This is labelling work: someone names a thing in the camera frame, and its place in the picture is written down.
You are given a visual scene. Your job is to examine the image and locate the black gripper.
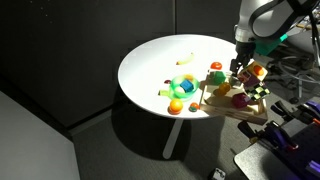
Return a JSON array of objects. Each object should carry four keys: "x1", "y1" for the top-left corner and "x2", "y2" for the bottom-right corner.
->
[{"x1": 229, "y1": 41, "x2": 258, "y2": 76}]

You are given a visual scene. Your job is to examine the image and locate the soft orange multicolour block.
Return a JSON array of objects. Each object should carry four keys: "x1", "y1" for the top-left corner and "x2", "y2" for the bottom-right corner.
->
[{"x1": 237, "y1": 60, "x2": 269, "y2": 89}]

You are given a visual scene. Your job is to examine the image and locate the wooden tray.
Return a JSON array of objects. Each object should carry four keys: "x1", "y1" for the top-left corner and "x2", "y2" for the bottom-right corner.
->
[{"x1": 198, "y1": 74, "x2": 270, "y2": 126}]

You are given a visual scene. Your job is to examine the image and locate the green block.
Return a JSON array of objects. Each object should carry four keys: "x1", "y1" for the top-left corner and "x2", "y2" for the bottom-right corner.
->
[{"x1": 209, "y1": 70, "x2": 227, "y2": 86}]

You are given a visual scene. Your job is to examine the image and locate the black white checkered block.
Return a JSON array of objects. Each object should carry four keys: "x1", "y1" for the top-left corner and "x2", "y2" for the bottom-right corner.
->
[{"x1": 244, "y1": 84, "x2": 272, "y2": 102}]

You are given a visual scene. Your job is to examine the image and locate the magenta block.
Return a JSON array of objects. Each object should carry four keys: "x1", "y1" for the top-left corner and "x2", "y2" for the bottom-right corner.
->
[{"x1": 231, "y1": 92, "x2": 252, "y2": 110}]

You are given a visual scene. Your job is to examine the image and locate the blue block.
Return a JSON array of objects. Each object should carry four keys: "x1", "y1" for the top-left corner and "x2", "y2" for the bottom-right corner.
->
[{"x1": 180, "y1": 79, "x2": 195, "y2": 93}]

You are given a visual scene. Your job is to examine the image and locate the red toy tomato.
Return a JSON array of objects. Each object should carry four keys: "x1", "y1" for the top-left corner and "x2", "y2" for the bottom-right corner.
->
[{"x1": 210, "y1": 61, "x2": 223, "y2": 71}]

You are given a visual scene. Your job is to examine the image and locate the yellow ball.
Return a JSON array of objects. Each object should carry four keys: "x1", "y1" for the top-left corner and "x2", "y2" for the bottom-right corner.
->
[{"x1": 217, "y1": 82, "x2": 232, "y2": 96}]

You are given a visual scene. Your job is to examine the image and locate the yellow toy banana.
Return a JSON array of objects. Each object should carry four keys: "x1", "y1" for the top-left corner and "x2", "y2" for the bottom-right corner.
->
[{"x1": 176, "y1": 52, "x2": 195, "y2": 66}]

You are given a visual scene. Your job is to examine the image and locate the small orange green ball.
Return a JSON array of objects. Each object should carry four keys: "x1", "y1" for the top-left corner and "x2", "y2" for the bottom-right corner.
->
[{"x1": 188, "y1": 101, "x2": 200, "y2": 113}]

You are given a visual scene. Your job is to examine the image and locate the grey office chair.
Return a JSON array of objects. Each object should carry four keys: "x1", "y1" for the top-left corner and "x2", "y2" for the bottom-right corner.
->
[{"x1": 266, "y1": 31, "x2": 320, "y2": 104}]

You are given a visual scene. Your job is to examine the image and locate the green translucent bowl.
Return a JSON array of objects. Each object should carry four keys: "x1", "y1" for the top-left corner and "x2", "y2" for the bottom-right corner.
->
[{"x1": 168, "y1": 75, "x2": 200, "y2": 102}]

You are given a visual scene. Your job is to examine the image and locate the purple black clamp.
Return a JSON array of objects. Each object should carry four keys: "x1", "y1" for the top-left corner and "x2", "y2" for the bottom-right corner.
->
[
  {"x1": 270, "y1": 99, "x2": 320, "y2": 125},
  {"x1": 238, "y1": 119, "x2": 300, "y2": 152}
]

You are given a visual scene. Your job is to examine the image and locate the small green flat piece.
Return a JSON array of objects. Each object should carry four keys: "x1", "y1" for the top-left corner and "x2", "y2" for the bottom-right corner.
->
[{"x1": 158, "y1": 89, "x2": 172, "y2": 98}]

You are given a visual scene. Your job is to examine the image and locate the perforated metal breadboard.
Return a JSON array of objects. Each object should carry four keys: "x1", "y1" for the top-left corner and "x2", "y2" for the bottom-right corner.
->
[{"x1": 283, "y1": 121, "x2": 320, "y2": 178}]

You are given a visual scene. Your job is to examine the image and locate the white blue printed cube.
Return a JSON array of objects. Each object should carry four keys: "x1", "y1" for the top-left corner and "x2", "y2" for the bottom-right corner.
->
[{"x1": 208, "y1": 167, "x2": 227, "y2": 180}]

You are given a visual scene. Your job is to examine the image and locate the grey cabinet panel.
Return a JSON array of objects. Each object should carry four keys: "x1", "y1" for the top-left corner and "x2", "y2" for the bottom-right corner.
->
[{"x1": 0, "y1": 89, "x2": 81, "y2": 180}]

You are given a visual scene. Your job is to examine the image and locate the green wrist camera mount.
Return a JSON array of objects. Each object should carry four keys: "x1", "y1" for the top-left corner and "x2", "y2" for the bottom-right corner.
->
[{"x1": 254, "y1": 33, "x2": 289, "y2": 56}]

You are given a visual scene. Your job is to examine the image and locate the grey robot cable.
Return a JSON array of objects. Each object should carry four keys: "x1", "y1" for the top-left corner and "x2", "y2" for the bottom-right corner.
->
[{"x1": 307, "y1": 9, "x2": 320, "y2": 69}]

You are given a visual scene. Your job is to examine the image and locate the white table pedestal leg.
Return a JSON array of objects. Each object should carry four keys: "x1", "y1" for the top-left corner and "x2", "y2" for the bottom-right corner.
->
[{"x1": 162, "y1": 118, "x2": 184, "y2": 160}]

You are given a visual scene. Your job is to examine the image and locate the grey base plate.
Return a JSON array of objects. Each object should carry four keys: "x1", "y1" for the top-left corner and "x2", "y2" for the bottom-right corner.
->
[{"x1": 233, "y1": 143, "x2": 301, "y2": 180}]

